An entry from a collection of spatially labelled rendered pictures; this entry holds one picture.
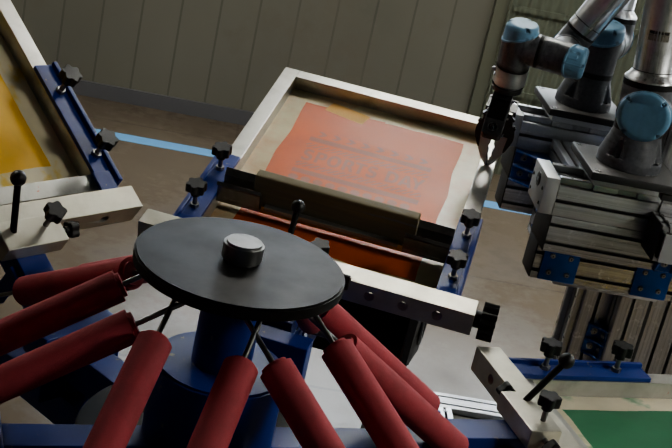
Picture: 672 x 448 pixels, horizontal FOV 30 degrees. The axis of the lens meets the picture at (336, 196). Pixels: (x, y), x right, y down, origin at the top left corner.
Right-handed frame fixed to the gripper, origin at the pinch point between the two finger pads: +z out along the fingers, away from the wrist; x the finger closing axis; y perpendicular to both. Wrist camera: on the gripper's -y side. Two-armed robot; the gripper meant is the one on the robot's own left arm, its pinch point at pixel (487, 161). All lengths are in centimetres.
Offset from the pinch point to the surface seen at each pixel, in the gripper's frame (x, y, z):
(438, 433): -6, -110, -15
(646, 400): -44, -55, 12
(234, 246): 28, -116, -43
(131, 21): 206, 304, 150
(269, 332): 27, -88, -6
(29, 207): 74, -86, -17
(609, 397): -36, -58, 11
